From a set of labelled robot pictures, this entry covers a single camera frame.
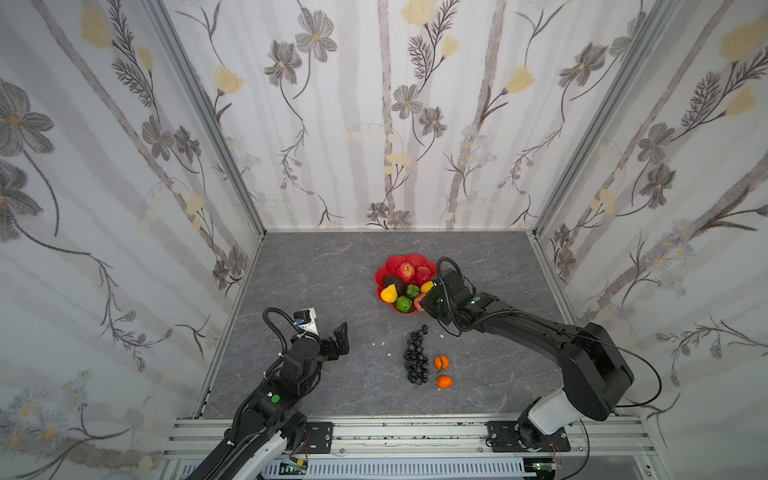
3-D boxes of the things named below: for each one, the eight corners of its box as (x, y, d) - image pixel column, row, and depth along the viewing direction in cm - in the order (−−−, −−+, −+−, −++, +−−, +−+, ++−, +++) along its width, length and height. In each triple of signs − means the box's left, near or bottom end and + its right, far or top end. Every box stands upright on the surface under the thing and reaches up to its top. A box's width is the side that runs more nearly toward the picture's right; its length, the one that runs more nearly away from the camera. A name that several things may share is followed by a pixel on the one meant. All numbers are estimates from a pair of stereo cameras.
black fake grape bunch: (404, 385, 84) (405, 380, 81) (402, 331, 94) (403, 325, 91) (430, 385, 84) (432, 380, 81) (426, 331, 95) (427, 325, 91)
